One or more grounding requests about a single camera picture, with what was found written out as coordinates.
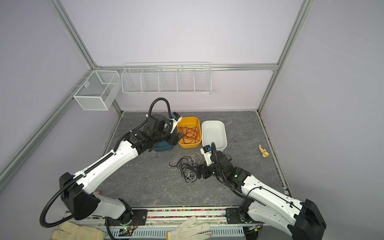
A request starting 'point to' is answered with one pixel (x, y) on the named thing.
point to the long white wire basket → (166, 78)
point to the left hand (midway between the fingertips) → (178, 131)
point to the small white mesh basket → (97, 91)
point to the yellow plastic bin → (190, 126)
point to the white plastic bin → (214, 131)
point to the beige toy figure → (265, 153)
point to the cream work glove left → (68, 231)
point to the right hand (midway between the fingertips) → (198, 166)
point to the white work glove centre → (186, 231)
